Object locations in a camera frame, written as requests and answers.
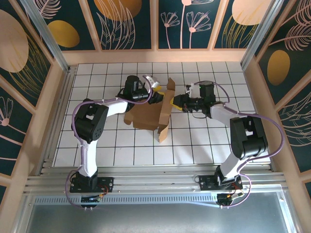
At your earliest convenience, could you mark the teal flower wall panel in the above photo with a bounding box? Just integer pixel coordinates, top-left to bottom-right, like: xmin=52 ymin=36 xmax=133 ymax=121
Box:
xmin=157 ymin=0 xmax=228 ymax=51
xmin=0 ymin=72 xmax=37 ymax=179

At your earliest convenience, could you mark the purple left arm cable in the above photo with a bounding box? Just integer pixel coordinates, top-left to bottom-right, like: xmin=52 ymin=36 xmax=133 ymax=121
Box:
xmin=65 ymin=83 xmax=154 ymax=211

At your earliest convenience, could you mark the teal golden circle leaf panel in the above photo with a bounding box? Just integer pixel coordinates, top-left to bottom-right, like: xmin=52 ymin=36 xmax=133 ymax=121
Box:
xmin=86 ymin=0 xmax=153 ymax=51

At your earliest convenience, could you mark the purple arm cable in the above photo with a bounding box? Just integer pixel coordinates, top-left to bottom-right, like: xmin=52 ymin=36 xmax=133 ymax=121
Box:
xmin=194 ymin=81 xmax=285 ymax=209
xmin=65 ymin=83 xmax=154 ymax=211

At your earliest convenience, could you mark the aluminium side rail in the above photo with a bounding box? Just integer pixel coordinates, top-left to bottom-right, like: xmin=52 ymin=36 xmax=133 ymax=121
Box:
xmin=38 ymin=64 xmax=78 ymax=175

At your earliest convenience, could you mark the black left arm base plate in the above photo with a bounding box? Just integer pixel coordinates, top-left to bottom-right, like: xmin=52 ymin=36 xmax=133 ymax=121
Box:
xmin=69 ymin=176 xmax=115 ymax=193

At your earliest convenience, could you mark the aluminium corner post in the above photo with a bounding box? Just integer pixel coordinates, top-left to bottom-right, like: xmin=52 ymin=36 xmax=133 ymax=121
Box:
xmin=20 ymin=0 xmax=71 ymax=73
xmin=240 ymin=0 xmax=285 ymax=71

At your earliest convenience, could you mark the slotted grey cable duct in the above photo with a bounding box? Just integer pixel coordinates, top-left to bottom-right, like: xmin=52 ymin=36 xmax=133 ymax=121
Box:
xmin=31 ymin=196 xmax=286 ymax=207

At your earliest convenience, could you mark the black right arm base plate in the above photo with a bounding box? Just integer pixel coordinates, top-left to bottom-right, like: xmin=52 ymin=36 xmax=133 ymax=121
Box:
xmin=199 ymin=174 xmax=243 ymax=192

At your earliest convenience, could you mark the teal feather wall panel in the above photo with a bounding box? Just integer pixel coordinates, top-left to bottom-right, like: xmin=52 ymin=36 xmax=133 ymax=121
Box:
xmin=274 ymin=82 xmax=311 ymax=174

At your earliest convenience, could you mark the teal pale circle wall panel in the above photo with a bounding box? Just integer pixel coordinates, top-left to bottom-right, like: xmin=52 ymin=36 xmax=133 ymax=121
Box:
xmin=212 ymin=0 xmax=279 ymax=50
xmin=0 ymin=0 xmax=54 ymax=109

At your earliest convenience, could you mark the teal golden oval feather panel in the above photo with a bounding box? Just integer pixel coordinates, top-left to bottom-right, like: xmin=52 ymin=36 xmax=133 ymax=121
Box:
xmin=254 ymin=0 xmax=311 ymax=106

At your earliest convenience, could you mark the brown cardboard box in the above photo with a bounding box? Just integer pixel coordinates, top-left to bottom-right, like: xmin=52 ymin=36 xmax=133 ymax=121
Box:
xmin=123 ymin=77 xmax=177 ymax=144

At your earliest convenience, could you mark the small circuit board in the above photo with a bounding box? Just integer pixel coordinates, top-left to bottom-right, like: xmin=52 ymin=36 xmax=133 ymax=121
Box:
xmin=81 ymin=195 xmax=102 ymax=204
xmin=217 ymin=193 xmax=244 ymax=207

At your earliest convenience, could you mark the teal golden oval leaf panel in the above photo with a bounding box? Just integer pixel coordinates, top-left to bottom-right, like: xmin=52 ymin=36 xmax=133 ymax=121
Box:
xmin=31 ymin=0 xmax=98 ymax=52

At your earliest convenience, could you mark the aluminium mounting rail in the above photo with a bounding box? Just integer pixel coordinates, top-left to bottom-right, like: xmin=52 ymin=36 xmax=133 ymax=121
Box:
xmin=24 ymin=165 xmax=289 ymax=195

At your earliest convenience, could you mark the grey metal sheet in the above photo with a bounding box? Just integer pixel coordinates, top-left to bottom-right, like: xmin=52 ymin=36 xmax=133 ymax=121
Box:
xmin=14 ymin=191 xmax=302 ymax=233

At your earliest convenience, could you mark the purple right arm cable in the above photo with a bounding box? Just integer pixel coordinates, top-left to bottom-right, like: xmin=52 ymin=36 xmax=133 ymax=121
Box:
xmin=194 ymin=81 xmax=285 ymax=209

